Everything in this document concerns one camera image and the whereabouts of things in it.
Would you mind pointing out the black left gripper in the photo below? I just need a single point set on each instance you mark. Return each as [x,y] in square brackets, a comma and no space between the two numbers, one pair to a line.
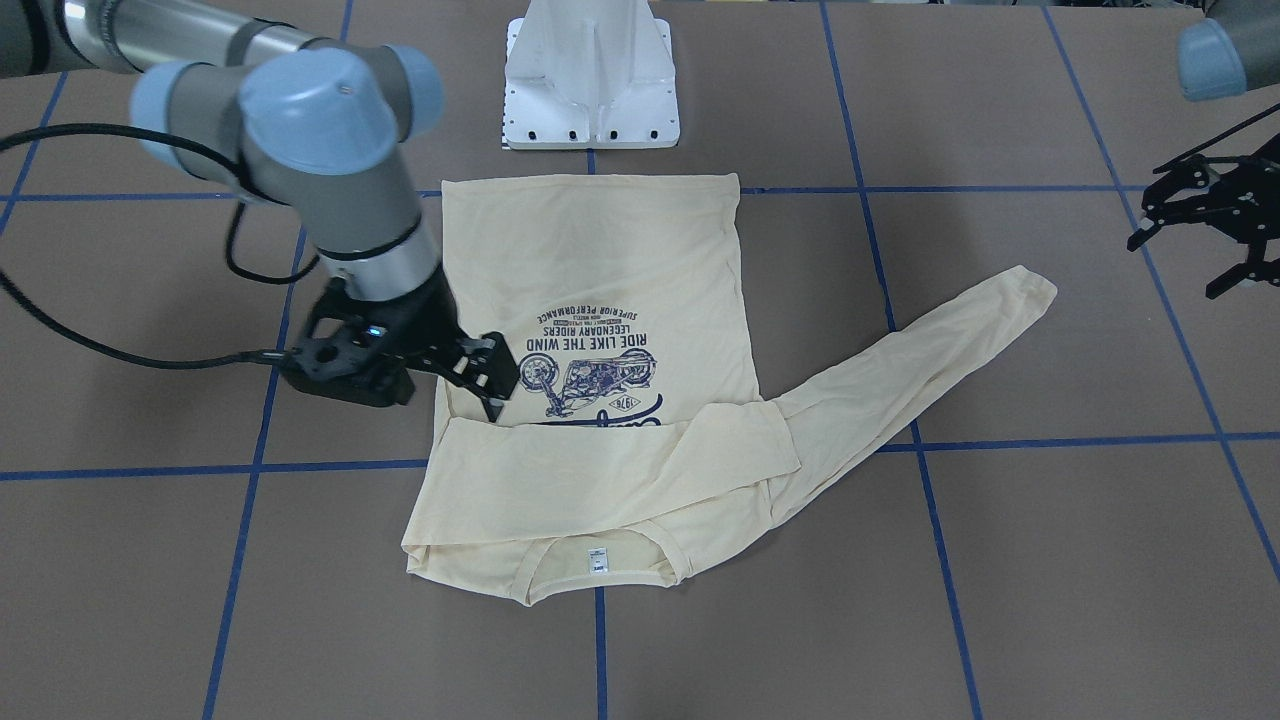
[1222,198]

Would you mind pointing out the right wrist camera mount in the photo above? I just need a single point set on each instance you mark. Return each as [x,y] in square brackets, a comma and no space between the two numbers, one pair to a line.
[350,367]

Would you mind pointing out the white camera pedestal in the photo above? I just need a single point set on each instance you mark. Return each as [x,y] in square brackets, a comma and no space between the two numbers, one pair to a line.
[590,75]

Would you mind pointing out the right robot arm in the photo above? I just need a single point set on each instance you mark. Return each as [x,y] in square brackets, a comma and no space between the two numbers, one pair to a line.
[303,121]

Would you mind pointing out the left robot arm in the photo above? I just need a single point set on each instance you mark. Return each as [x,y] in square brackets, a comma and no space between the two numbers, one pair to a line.
[1232,51]

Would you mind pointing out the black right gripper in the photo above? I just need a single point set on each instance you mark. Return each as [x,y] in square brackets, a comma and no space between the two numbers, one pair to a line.
[427,330]

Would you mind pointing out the cream long sleeve shirt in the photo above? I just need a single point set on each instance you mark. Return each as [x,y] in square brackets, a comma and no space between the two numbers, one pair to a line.
[636,447]

